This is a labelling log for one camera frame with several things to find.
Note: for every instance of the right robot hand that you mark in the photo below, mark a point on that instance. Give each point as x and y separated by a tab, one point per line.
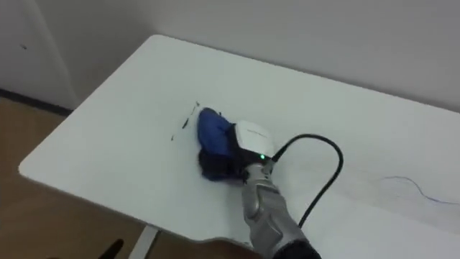
253	140

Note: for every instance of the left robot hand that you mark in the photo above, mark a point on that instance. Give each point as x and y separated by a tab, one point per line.
112	249

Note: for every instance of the blue cloth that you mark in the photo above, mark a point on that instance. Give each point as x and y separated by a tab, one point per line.
213	133

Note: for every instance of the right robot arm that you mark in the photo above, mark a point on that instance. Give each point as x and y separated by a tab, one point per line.
266	216

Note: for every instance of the white desk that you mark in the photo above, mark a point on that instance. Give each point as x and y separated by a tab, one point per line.
143	144

